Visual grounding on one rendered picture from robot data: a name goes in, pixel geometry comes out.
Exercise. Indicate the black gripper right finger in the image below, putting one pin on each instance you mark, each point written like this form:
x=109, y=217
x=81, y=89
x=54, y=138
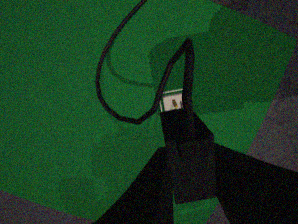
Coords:
x=251, y=191

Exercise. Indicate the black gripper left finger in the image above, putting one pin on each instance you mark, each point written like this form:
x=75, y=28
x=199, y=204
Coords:
x=149, y=199

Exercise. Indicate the green flat board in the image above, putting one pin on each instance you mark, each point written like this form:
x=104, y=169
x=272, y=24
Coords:
x=58, y=145

